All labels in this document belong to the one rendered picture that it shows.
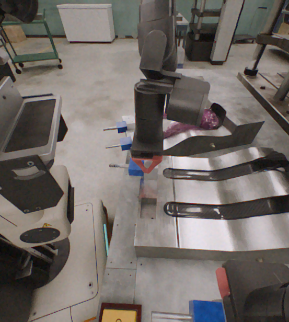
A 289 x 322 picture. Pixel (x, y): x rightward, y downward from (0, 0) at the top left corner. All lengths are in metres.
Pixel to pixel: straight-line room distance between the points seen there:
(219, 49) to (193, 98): 4.48
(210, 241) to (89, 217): 0.85
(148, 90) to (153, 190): 0.24
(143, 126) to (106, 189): 1.26
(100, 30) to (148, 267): 6.80
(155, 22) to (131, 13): 7.22
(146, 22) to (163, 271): 0.48
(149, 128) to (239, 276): 0.25
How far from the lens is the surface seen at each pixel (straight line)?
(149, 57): 0.29
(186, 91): 0.29
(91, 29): 7.00
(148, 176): 0.42
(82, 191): 1.59
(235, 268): 0.22
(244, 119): 0.71
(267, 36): 1.53
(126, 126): 0.66
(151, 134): 0.32
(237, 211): 0.44
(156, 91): 0.28
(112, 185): 1.55
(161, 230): 0.37
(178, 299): 0.44
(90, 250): 1.04
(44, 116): 0.45
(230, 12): 4.67
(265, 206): 0.45
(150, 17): 0.33
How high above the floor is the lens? 1.24
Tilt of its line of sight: 47 degrees down
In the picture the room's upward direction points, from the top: straight up
